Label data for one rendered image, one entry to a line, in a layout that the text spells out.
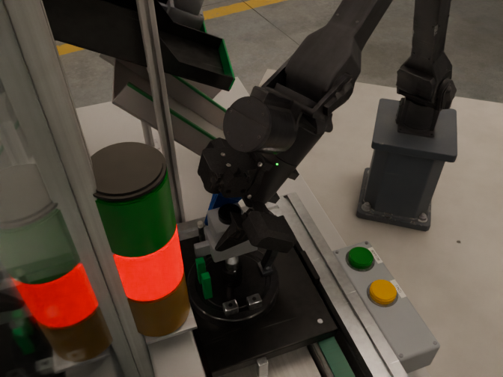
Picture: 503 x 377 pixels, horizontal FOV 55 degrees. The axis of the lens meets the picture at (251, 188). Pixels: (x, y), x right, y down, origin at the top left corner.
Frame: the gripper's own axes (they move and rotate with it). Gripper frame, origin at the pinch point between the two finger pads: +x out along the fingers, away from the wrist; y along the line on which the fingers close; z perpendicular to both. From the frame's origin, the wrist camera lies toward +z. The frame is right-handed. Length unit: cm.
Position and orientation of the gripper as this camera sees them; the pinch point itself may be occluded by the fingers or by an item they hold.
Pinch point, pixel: (226, 219)
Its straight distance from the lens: 64.3
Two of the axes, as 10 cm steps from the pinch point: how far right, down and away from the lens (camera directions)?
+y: 3.5, 6.5, -6.7
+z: -7.5, -2.3, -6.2
